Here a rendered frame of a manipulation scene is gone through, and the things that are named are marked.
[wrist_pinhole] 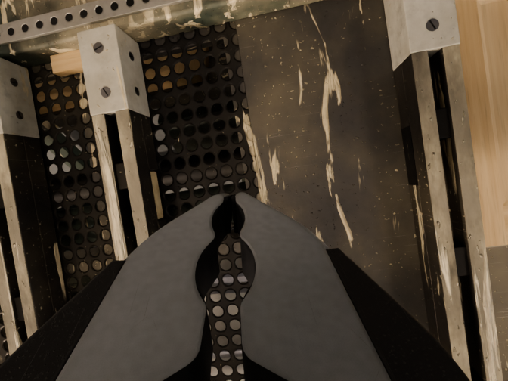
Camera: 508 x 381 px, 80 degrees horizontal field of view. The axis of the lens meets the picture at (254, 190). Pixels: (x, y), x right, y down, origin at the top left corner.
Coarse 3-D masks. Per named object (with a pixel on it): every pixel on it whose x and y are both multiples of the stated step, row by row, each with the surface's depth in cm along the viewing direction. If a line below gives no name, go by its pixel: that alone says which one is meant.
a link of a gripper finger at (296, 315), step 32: (256, 224) 10; (288, 224) 10; (256, 256) 8; (288, 256) 8; (320, 256) 8; (256, 288) 7; (288, 288) 7; (320, 288) 7; (256, 320) 7; (288, 320) 7; (320, 320) 7; (352, 320) 7; (256, 352) 6; (288, 352) 6; (320, 352) 6; (352, 352) 6
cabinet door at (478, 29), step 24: (456, 0) 43; (480, 0) 43; (504, 0) 43; (480, 24) 43; (504, 24) 43; (480, 48) 43; (504, 48) 43; (480, 72) 43; (504, 72) 43; (480, 96) 44; (504, 96) 43; (480, 120) 44; (504, 120) 44; (480, 144) 44; (504, 144) 44; (480, 168) 44; (504, 168) 44; (480, 192) 44; (504, 192) 44; (504, 216) 44; (504, 240) 44
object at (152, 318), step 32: (192, 224) 10; (224, 224) 11; (128, 256) 9; (160, 256) 9; (192, 256) 9; (128, 288) 8; (160, 288) 8; (192, 288) 8; (96, 320) 7; (128, 320) 7; (160, 320) 7; (192, 320) 7; (96, 352) 6; (128, 352) 6; (160, 352) 6; (192, 352) 6
